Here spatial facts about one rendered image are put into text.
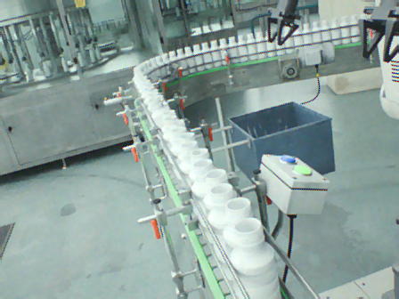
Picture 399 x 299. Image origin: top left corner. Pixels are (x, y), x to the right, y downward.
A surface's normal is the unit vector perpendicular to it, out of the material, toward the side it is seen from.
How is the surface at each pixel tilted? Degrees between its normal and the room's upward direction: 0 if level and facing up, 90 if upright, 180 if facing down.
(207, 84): 90
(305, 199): 90
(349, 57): 90
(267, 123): 90
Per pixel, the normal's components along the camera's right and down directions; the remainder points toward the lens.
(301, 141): 0.24, 0.30
